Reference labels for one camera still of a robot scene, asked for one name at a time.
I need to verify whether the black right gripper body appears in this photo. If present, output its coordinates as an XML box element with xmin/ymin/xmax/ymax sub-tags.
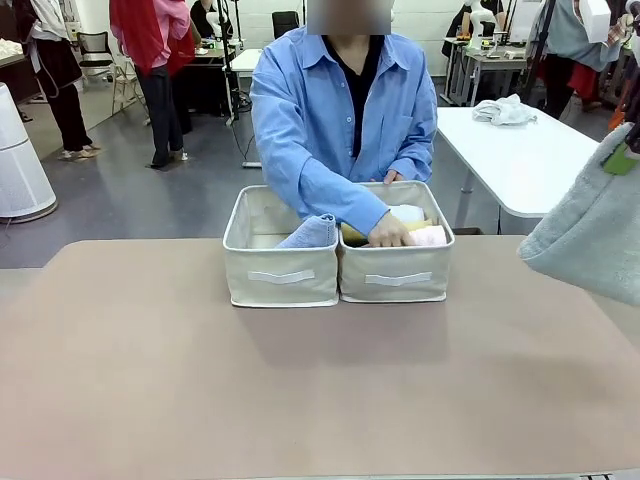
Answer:
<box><xmin>621</xmin><ymin>44</ymin><xmax>640</xmax><ymax>152</ymax></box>

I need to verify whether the grey-green cone towel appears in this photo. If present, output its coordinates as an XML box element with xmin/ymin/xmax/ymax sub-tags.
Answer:
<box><xmin>516</xmin><ymin>122</ymin><xmax>640</xmax><ymax>308</ymax></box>

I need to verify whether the pink towel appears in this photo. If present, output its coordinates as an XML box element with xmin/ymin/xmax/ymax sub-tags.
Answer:
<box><xmin>409</xmin><ymin>224</ymin><xmax>448</xmax><ymax>248</ymax></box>

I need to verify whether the white towel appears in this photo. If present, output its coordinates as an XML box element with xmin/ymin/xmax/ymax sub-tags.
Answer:
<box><xmin>387</xmin><ymin>203</ymin><xmax>427</xmax><ymax>224</ymax></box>

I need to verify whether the yellow towel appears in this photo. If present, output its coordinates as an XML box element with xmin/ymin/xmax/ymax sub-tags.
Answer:
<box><xmin>340</xmin><ymin>218</ymin><xmax>437</xmax><ymax>248</ymax></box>

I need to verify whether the light blue cone towel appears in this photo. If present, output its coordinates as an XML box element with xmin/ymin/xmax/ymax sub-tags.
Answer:
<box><xmin>273</xmin><ymin>213</ymin><xmax>338</xmax><ymax>250</ymax></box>

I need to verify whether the person's right forearm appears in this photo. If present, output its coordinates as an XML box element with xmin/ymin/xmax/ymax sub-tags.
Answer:
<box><xmin>279</xmin><ymin>159</ymin><xmax>392</xmax><ymax>237</ymax></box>

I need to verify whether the person's left forearm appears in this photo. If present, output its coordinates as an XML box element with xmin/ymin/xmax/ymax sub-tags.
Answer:
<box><xmin>389</xmin><ymin>132</ymin><xmax>434</xmax><ymax>182</ymax></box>

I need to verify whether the metal folding chair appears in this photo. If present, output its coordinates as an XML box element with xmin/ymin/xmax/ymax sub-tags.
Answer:
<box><xmin>110</xmin><ymin>59</ymin><xmax>151</xmax><ymax>126</ymax></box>

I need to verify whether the person's right hand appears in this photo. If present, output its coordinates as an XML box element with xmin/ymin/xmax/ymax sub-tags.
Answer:
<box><xmin>367</xmin><ymin>211</ymin><xmax>417</xmax><ymax>249</ymax></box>

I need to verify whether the white side table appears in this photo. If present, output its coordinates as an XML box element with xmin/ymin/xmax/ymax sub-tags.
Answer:
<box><xmin>435</xmin><ymin>106</ymin><xmax>601</xmax><ymax>236</ymax></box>

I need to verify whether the person in grey-blue coat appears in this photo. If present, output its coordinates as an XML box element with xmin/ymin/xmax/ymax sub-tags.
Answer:
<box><xmin>531</xmin><ymin>0</ymin><xmax>624</xmax><ymax>119</ymax></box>

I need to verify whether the white crumpled cloth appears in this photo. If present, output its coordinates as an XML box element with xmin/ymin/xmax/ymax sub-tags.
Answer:
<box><xmin>471</xmin><ymin>93</ymin><xmax>539</xmax><ymax>127</ymax></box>

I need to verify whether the grey workbench with equipment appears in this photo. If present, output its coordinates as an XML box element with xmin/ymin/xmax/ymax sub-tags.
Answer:
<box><xmin>442</xmin><ymin>33</ymin><xmax>540</xmax><ymax>108</ymax></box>

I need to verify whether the beige fabric storage bin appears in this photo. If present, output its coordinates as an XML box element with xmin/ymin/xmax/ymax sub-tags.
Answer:
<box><xmin>337</xmin><ymin>180</ymin><xmax>455</xmax><ymax>304</ymax></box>
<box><xmin>222</xmin><ymin>184</ymin><xmax>340</xmax><ymax>308</ymax></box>

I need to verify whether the person in blue shirt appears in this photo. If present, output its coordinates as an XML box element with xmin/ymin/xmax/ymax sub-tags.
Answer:
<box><xmin>248</xmin><ymin>0</ymin><xmax>439</xmax><ymax>237</ymax></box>

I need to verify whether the black office chair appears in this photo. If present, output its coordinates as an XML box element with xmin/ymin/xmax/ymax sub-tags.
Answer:
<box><xmin>271</xmin><ymin>10</ymin><xmax>300</xmax><ymax>39</ymax></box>

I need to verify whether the black tripod stand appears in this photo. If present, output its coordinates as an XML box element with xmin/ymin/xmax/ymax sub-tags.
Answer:
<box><xmin>217</xmin><ymin>0</ymin><xmax>247</xmax><ymax>127</ymax></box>

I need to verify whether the seated person in black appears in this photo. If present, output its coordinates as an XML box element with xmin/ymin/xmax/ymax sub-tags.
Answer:
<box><xmin>188</xmin><ymin>0</ymin><xmax>222</xmax><ymax>41</ymax></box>

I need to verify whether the person in red top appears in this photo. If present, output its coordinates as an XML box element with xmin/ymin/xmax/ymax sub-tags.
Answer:
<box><xmin>108</xmin><ymin>0</ymin><xmax>198</xmax><ymax>170</ymax></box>

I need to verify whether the black mesh chair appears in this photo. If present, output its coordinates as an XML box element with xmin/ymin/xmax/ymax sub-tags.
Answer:
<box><xmin>75</xmin><ymin>30</ymin><xmax>116</xmax><ymax>82</ymax></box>

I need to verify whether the white cylindrical air purifier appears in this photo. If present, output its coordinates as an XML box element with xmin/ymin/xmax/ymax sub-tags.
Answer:
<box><xmin>0</xmin><ymin>82</ymin><xmax>58</xmax><ymax>224</ymax></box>

